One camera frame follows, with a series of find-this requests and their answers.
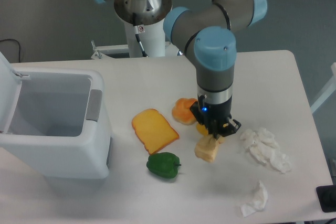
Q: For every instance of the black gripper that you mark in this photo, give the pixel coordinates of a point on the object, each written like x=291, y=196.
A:
x=216, y=118

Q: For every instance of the beige square bread toy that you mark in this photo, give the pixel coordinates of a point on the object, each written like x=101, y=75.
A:
x=206, y=153

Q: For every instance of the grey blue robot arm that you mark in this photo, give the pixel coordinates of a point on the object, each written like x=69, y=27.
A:
x=205, y=38

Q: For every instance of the orange round bread toy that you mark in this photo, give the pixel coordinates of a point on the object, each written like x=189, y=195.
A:
x=181, y=111

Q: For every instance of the yellow bell pepper toy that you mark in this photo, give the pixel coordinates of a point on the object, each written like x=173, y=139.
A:
x=202, y=129

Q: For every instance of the large crumpled white tissue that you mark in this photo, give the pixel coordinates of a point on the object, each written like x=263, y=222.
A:
x=264, y=148

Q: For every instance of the green bell pepper toy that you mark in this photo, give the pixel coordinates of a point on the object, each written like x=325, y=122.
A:
x=164, y=164

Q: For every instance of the toast slice toy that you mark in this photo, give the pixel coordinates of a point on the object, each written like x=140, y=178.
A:
x=153, y=130

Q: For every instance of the small crumpled white tissue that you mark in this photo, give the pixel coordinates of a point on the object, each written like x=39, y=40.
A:
x=258, y=201

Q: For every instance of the black device at edge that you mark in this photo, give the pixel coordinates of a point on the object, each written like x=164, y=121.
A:
x=326, y=197

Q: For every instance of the white furniture leg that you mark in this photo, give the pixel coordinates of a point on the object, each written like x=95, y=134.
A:
x=326, y=91

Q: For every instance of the white open trash bin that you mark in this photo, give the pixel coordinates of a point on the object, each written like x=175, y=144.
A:
x=55, y=120

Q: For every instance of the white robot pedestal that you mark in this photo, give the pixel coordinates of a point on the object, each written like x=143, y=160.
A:
x=142, y=41

